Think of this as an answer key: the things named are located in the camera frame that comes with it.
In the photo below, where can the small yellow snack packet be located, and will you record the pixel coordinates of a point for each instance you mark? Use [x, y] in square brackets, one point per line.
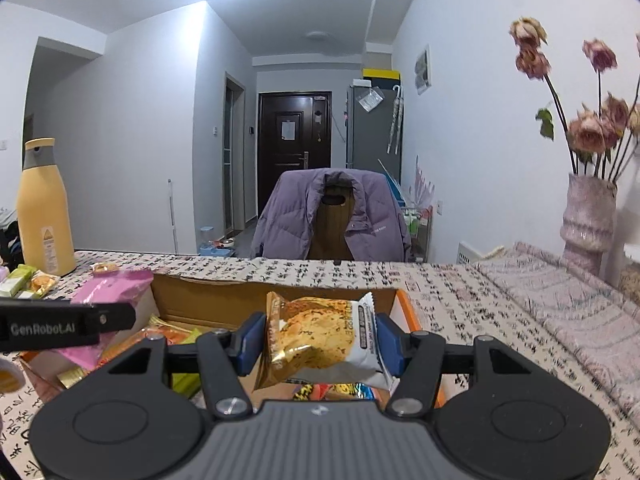
[106, 268]

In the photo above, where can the clear plastic bag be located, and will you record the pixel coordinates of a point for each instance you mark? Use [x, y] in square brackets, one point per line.
[370, 100]

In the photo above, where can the small round ceiling lamp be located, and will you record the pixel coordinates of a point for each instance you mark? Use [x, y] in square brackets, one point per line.
[317, 35]

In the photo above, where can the storage rack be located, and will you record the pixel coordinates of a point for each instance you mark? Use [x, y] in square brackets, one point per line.
[417, 225]

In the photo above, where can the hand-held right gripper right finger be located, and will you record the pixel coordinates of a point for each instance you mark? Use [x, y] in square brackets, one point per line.
[390, 345]

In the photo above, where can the small golden snack packet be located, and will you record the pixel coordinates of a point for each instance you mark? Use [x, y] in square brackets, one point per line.
[74, 377]

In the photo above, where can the light green snack packet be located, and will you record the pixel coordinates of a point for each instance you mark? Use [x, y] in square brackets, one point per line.
[20, 280]

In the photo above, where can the pink snack packet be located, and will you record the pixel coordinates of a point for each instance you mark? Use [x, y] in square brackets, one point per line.
[115, 285]

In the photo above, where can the small orange snack packet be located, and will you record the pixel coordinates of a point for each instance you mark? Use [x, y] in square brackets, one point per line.
[44, 281]

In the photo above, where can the pink textured vase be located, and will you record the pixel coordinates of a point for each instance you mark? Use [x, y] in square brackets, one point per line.
[587, 220]

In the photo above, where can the blue orange shiny snack packet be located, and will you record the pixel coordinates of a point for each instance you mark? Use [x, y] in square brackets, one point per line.
[340, 391]

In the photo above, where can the wall picture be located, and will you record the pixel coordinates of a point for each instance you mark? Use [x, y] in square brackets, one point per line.
[423, 70]

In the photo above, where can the grey pink patterned blanket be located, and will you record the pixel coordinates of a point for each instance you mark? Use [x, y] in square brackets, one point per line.
[550, 300]

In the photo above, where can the white radiator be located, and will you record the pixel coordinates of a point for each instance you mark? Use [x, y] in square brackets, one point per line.
[470, 254]

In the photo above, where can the purple padded jacket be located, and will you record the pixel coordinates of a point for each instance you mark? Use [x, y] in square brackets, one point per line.
[290, 215]

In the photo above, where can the large orange stick snack packet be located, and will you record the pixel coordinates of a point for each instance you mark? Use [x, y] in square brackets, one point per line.
[160, 335]

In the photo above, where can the yellow box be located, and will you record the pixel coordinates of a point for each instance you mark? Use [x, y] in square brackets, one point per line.
[382, 74]

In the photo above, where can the white gold cookie packet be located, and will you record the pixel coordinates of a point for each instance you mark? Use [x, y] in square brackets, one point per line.
[320, 340]

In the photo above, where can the grey refrigerator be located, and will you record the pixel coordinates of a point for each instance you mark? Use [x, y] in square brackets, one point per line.
[370, 140]

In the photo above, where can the bunch of dried roses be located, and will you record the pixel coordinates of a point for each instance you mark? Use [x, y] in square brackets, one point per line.
[592, 132]

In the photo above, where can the dark brown entrance door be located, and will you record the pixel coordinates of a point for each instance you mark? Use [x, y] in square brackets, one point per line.
[290, 160]

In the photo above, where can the yellow thermos bottle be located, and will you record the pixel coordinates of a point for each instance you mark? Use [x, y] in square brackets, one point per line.
[45, 220]

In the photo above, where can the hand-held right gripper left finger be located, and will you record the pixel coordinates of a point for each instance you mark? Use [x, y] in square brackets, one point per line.
[250, 342]

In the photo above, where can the wooden chair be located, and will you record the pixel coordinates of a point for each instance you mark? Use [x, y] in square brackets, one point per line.
[330, 230]

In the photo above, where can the grey interior door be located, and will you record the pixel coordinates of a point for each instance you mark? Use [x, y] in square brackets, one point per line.
[229, 160]

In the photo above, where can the white mop stick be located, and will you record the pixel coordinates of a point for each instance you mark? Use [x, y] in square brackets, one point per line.
[173, 215]

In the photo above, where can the blue pet feeder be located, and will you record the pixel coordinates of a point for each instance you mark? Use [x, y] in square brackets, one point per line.
[207, 245]

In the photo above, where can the folded white umbrella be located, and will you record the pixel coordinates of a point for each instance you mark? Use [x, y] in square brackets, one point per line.
[395, 125]

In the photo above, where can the orange red cardboard box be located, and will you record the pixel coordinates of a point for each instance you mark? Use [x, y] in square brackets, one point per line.
[210, 300]

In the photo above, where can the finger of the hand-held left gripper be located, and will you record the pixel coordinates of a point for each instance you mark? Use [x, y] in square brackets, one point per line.
[117, 316]

